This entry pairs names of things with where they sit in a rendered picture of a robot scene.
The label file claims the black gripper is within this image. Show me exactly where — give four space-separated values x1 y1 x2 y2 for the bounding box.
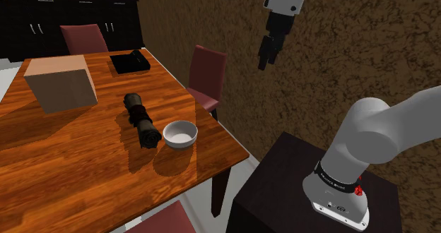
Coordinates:
257 11 295 71

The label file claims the red dining chair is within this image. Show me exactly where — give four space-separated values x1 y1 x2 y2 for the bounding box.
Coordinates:
59 23 110 56
123 199 197 233
185 44 228 122

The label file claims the white bowl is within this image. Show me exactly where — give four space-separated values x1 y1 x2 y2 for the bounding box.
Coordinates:
162 120 199 149

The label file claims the dark robot stand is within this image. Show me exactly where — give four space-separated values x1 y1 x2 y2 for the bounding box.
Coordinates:
225 131 404 233

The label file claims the black flat box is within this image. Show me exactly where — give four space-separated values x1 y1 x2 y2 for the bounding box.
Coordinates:
109 49 152 75

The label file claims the black rolled cloth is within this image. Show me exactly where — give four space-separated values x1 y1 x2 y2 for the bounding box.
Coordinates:
123 92 163 150

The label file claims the black sideboard cabinet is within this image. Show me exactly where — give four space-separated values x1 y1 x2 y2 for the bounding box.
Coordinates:
0 0 146 63

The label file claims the brown cardboard box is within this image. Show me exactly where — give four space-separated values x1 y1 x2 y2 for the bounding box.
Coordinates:
23 54 99 114

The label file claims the wooden dining table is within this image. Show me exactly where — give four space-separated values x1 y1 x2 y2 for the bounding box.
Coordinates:
0 47 250 233

